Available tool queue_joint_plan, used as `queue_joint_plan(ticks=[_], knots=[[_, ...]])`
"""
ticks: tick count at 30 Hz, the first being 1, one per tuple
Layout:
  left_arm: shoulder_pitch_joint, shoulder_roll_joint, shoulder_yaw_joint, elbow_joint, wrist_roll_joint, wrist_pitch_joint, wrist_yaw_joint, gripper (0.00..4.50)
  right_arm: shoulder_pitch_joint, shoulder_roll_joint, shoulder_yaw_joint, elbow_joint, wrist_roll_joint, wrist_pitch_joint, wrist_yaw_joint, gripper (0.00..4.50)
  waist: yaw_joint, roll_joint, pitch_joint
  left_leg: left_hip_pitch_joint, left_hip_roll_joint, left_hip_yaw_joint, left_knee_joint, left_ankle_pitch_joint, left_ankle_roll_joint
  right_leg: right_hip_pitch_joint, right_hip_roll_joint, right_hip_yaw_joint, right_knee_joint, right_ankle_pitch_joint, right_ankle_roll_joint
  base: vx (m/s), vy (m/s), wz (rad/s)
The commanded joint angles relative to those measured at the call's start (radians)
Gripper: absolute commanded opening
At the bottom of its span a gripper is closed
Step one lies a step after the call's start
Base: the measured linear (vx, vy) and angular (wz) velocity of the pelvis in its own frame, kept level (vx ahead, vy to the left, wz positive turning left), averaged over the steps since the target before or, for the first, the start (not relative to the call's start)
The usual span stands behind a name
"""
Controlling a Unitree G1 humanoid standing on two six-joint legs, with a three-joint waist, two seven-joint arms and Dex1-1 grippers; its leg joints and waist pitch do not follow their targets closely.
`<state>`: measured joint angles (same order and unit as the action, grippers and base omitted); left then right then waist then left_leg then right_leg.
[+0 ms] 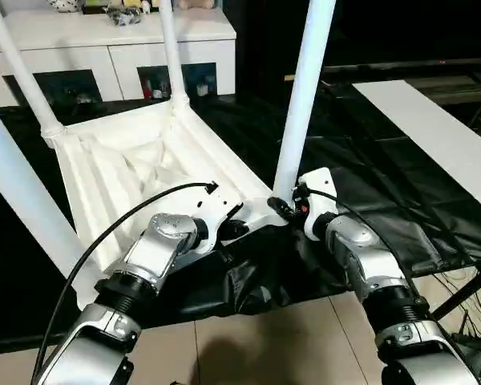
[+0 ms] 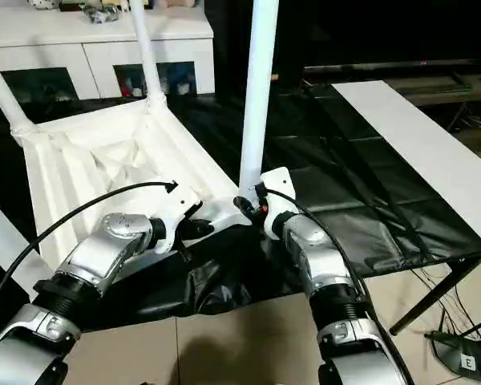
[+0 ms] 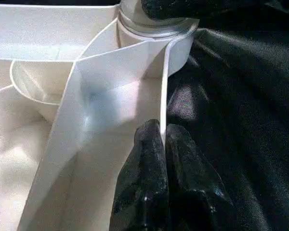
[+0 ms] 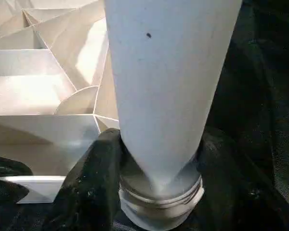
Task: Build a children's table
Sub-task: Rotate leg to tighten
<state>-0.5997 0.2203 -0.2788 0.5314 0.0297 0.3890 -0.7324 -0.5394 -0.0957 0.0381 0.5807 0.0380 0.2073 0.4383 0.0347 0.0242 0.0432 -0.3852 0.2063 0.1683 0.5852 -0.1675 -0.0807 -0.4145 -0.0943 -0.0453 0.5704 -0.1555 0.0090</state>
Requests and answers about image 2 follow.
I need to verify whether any white plastic table leg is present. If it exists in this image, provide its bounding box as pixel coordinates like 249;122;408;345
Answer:
0;51;39;137
237;0;281;197
128;0;168;107
0;192;53;302

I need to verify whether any white plastic table top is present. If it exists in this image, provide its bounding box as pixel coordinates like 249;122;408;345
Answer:
10;95;254;282

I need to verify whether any black mat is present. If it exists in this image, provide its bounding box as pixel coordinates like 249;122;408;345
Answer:
0;82;481;332

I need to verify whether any white side table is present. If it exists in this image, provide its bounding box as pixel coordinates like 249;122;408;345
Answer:
330;79;481;249

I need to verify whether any black tripod leg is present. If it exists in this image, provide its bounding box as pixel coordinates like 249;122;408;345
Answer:
389;248;481;336

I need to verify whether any beige plush teddy bear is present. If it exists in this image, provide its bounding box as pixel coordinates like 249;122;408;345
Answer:
158;0;197;10

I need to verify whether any white cabinet with glass doors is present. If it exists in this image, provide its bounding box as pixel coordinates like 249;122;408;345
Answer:
0;6;216;101

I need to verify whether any black framed plaque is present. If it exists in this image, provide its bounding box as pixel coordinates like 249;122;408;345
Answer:
59;0;89;13

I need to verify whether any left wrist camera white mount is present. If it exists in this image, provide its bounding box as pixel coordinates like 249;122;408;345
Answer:
156;188;204;253

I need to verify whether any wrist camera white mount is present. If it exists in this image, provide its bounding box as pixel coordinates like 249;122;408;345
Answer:
156;188;204;253
254;167;300;241

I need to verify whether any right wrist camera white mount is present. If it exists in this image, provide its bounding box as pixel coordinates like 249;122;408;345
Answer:
254;167;300;241

